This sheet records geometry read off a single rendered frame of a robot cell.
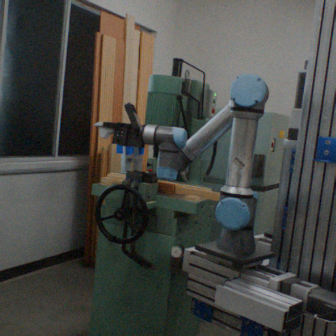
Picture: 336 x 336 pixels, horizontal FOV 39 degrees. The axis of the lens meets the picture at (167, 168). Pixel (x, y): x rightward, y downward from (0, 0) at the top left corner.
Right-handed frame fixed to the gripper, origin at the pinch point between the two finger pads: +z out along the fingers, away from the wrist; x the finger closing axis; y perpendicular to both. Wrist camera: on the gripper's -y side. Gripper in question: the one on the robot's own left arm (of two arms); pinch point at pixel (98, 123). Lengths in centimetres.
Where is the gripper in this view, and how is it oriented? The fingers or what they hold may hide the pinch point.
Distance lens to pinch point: 185.1
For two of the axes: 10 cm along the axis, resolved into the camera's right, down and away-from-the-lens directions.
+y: -1.4, 9.9, -0.3
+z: -9.5, -1.3, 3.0
